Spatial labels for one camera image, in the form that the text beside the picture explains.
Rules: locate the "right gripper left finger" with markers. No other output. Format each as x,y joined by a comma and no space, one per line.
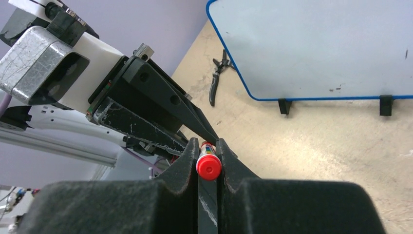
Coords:
166,204

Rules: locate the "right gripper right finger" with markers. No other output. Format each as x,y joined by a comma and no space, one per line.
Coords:
253,205

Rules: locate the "red capped whiteboard marker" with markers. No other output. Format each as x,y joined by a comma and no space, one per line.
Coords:
208,165

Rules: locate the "blue framed whiteboard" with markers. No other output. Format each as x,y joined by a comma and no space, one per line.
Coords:
303,50

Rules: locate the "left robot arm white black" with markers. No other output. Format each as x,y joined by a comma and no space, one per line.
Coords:
57,116

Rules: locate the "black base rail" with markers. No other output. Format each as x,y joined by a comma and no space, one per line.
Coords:
207,207

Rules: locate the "aluminium frame rail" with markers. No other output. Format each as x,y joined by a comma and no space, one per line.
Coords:
54,146

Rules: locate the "black handled cutters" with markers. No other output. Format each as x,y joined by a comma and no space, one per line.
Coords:
220,66

